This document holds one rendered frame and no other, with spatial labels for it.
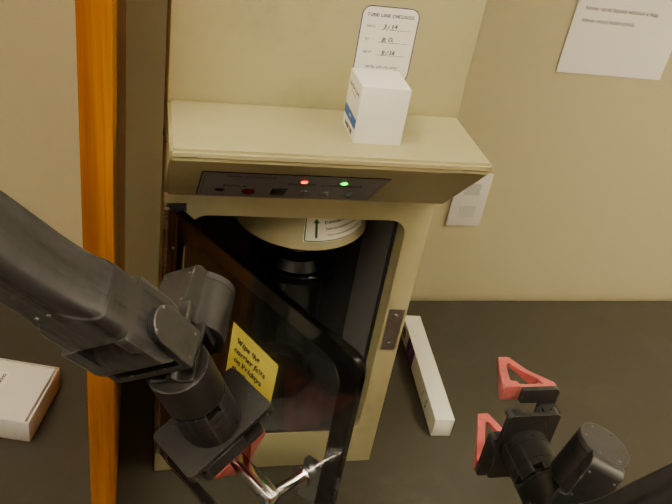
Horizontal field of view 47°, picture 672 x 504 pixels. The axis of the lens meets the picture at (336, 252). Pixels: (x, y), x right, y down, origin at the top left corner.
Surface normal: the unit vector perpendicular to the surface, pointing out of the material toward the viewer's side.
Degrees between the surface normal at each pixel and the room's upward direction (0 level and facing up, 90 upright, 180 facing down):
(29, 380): 0
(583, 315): 0
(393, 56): 90
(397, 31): 90
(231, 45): 90
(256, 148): 0
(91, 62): 90
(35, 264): 58
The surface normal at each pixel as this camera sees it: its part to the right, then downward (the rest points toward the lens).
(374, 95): 0.19, 0.56
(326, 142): 0.15, -0.83
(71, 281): 0.82, -0.25
